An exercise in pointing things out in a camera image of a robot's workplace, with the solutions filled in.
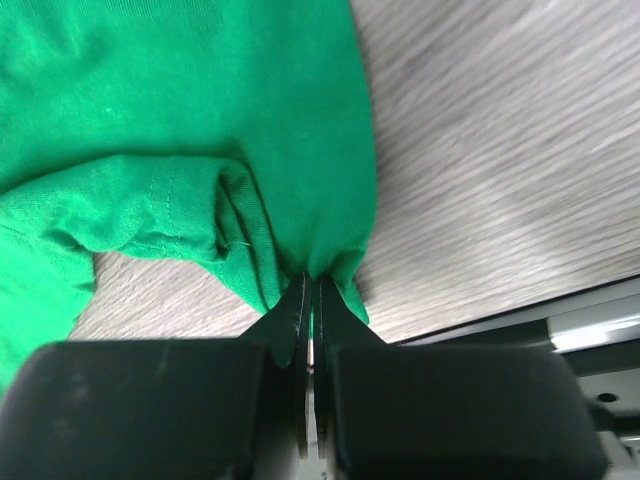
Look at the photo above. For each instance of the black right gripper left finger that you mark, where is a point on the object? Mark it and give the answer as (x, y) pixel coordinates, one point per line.
(212, 408)

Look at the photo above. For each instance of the green t-shirt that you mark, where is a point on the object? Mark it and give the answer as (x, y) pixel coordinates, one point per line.
(236, 135)

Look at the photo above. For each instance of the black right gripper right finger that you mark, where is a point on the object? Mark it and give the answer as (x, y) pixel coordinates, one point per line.
(444, 411)

